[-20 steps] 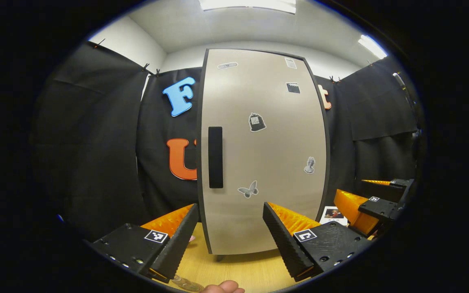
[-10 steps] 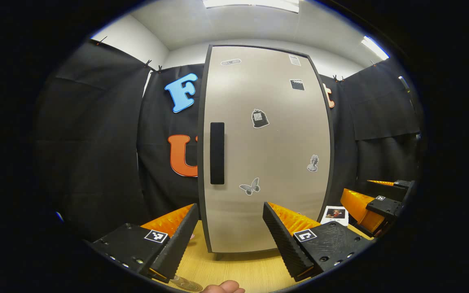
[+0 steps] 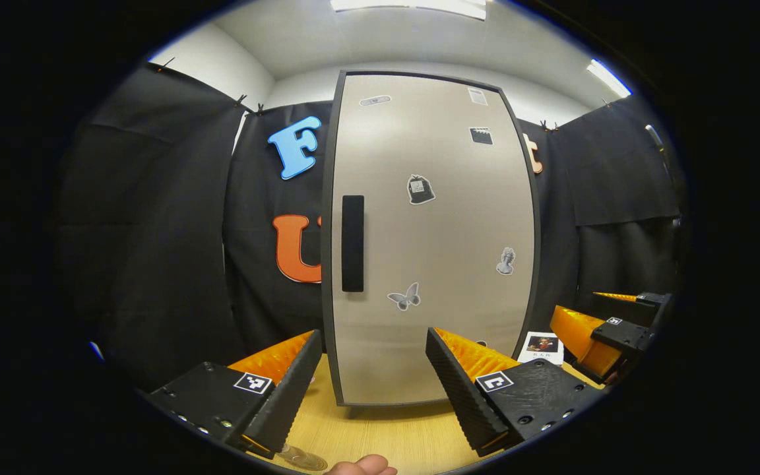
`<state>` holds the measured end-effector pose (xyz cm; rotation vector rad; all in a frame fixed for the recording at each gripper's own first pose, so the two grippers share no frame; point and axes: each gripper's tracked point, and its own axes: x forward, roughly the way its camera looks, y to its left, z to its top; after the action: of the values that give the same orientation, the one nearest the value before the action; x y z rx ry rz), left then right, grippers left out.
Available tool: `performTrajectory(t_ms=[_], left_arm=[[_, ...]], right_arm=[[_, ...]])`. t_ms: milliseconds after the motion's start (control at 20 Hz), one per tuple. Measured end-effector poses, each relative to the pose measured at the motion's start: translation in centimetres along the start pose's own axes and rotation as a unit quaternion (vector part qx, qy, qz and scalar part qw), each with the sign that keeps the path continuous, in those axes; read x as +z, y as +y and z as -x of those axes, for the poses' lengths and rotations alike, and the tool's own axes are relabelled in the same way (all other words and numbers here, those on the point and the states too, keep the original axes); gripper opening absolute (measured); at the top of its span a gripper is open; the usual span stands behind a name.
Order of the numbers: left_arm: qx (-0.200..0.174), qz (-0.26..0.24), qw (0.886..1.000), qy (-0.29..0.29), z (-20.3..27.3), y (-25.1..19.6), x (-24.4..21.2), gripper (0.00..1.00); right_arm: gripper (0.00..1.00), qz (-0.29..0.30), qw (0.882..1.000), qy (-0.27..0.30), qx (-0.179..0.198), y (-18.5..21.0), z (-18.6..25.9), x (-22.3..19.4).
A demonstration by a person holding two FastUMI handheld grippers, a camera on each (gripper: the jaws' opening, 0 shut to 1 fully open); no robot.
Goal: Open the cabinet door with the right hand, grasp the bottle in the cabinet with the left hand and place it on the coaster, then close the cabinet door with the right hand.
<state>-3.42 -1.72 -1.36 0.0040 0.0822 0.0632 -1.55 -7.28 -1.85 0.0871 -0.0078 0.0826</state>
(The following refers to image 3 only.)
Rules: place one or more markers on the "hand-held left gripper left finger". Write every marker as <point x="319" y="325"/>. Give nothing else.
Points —
<point x="284" y="402"/>

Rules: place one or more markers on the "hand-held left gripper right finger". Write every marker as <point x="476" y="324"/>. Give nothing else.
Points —
<point x="462" y="396"/>

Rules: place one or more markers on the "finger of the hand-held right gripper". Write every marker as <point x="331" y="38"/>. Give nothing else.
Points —
<point x="621" y="335"/>
<point x="644" y="307"/>

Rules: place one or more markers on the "dark grey cabinet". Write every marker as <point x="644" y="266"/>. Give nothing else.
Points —
<point x="326" y="316"/>

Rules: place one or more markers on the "beige cabinet door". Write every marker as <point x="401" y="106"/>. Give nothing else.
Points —
<point x="433" y="231"/>

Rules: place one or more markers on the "white picture card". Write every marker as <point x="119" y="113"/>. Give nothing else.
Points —
<point x="541" y="344"/>

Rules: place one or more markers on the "black backdrop cloth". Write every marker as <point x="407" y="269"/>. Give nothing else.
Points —
<point x="156" y="264"/>

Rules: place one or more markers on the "ceiling light panel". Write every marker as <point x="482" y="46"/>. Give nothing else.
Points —
<point x="413" y="6"/>
<point x="609" y="78"/>

